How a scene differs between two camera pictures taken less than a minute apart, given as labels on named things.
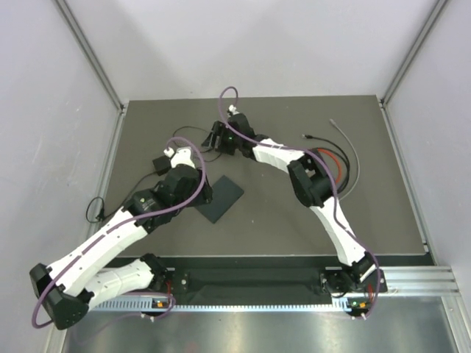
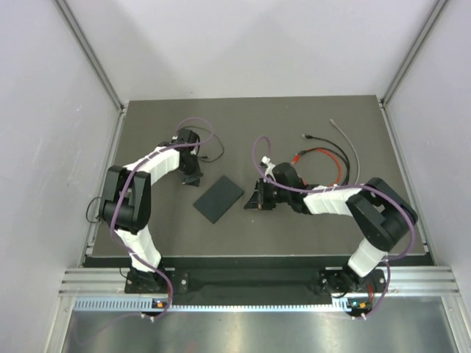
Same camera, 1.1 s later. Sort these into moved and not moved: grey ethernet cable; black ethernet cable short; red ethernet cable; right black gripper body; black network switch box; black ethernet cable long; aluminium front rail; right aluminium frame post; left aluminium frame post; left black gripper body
Moved: left black gripper body; right black gripper body
Not moved: right aluminium frame post; aluminium front rail; grey ethernet cable; black ethernet cable long; black network switch box; black ethernet cable short; left aluminium frame post; red ethernet cable
